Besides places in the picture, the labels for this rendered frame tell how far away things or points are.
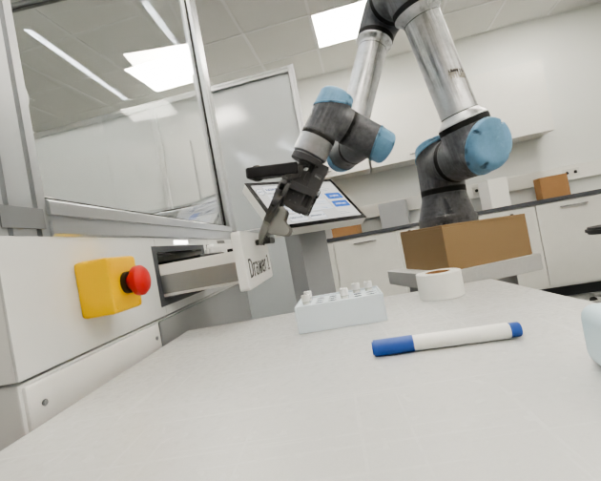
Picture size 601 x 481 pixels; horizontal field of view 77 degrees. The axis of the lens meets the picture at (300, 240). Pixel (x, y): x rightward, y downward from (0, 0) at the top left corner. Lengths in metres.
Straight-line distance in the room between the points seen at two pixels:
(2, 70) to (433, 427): 0.54
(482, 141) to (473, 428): 0.75
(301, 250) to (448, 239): 0.90
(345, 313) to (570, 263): 3.69
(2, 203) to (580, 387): 0.53
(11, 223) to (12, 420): 0.19
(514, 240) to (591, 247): 3.18
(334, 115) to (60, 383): 0.64
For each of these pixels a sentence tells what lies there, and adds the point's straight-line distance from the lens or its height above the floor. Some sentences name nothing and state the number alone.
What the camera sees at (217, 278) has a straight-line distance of 0.72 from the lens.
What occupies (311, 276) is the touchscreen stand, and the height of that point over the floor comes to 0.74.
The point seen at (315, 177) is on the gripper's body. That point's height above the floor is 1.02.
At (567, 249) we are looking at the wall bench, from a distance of 4.13.
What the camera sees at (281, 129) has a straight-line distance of 2.60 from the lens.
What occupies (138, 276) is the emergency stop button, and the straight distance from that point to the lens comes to 0.53.
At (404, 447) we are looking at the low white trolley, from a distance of 0.25.
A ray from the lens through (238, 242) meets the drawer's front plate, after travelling 0.69.
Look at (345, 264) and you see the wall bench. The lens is 3.74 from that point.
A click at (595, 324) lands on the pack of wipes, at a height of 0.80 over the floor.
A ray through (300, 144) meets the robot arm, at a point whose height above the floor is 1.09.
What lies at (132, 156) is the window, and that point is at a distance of 0.80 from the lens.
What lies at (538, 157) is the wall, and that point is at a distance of 4.86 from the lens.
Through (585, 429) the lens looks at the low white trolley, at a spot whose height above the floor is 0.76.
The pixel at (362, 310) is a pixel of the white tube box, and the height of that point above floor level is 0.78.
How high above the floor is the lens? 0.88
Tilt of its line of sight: 1 degrees up
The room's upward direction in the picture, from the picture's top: 10 degrees counter-clockwise
